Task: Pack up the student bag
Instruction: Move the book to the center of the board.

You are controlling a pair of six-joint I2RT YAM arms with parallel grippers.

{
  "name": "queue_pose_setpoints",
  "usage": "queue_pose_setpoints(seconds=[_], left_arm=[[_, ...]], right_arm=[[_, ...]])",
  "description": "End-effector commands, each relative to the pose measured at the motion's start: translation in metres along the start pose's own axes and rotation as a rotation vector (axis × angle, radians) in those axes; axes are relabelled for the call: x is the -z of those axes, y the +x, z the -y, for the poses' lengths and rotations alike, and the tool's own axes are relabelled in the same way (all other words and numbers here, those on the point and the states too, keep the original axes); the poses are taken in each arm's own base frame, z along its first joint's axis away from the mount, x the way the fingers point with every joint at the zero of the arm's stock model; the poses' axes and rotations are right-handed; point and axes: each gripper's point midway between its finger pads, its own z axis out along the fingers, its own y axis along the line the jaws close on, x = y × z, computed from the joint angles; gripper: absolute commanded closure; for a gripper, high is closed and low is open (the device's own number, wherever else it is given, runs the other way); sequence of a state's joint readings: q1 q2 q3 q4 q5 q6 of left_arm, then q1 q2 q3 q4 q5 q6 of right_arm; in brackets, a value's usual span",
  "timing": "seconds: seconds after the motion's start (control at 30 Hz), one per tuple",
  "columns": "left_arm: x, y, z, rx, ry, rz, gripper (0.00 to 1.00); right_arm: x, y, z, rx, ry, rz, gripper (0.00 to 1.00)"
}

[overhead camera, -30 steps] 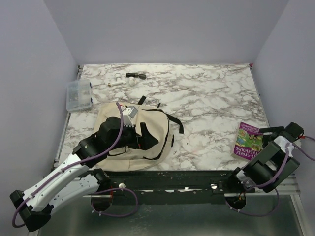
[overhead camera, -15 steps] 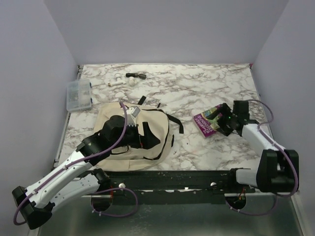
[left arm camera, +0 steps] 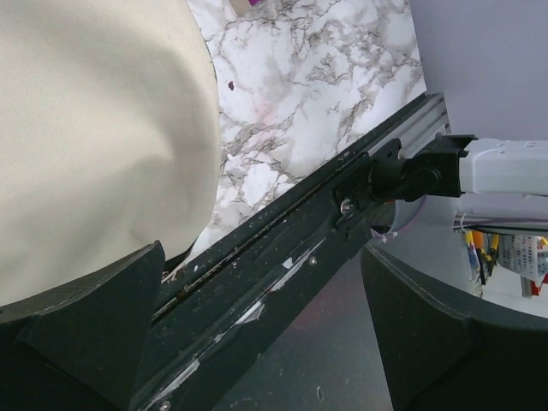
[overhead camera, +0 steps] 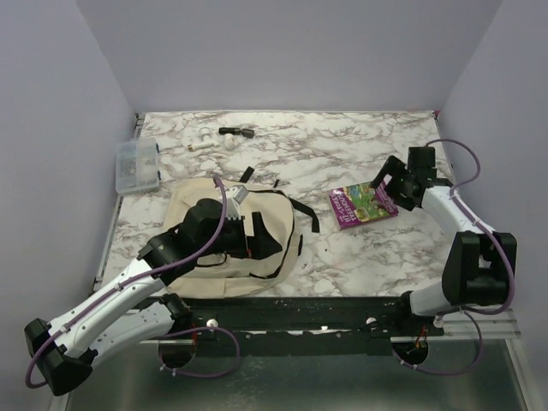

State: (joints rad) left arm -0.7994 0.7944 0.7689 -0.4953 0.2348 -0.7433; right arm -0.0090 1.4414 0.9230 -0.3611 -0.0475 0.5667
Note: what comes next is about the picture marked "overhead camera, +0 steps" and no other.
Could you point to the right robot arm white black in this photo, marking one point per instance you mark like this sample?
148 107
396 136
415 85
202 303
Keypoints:
479 274

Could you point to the clear plastic organizer box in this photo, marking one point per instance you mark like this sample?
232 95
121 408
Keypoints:
137 166

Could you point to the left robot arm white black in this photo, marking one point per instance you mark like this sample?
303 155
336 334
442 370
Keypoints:
132 307

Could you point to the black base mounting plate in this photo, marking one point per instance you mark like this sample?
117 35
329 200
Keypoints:
298 326

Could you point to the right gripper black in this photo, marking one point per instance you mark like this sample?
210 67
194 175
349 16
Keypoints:
396 168

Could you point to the Treehouse book purple cover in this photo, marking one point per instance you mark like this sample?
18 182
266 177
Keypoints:
358 204

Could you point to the white plastic pipe fitting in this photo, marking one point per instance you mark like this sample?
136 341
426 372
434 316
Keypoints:
206 141

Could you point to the black cylindrical tool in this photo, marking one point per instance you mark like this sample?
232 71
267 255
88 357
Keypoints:
244 132

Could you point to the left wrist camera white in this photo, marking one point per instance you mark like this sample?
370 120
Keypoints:
235 197

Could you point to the small white round cap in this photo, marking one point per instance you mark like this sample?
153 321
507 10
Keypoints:
230 142

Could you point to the beige student backpack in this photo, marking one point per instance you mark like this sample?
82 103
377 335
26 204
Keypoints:
268 213

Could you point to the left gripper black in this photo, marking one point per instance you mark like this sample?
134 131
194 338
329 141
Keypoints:
260 246

